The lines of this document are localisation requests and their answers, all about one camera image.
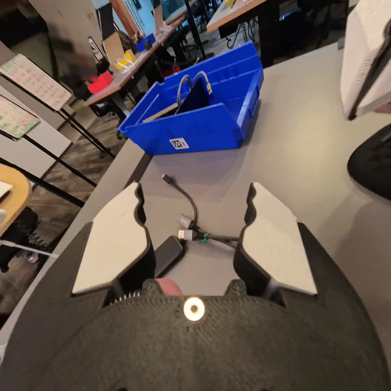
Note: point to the yellow storage bin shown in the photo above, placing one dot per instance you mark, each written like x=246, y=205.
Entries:
x=125, y=61

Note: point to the red storage bin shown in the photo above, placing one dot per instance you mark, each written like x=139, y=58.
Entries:
x=101, y=82

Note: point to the black mesh pad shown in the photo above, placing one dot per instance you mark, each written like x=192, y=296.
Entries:
x=372, y=162

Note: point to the blue storage bin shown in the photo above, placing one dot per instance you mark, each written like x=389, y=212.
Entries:
x=201, y=128

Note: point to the black usb hub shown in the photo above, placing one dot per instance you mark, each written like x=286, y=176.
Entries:
x=197, y=98

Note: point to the handwritten whiteboard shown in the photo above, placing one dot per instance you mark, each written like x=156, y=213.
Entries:
x=36, y=79

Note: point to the small blue tray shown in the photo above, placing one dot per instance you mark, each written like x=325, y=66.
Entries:
x=145, y=43

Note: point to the grey work table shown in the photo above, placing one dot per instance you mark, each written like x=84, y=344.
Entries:
x=140, y=58

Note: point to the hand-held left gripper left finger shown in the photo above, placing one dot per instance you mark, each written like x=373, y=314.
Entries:
x=116, y=244

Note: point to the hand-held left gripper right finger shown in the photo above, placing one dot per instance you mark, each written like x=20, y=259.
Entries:
x=275, y=247

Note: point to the green marked whiteboard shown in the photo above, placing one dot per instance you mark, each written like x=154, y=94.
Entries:
x=15, y=116

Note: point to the grey display table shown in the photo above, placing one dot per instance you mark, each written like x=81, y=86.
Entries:
x=235, y=12

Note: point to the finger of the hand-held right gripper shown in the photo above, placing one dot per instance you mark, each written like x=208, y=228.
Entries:
x=379, y=98
x=363, y=49

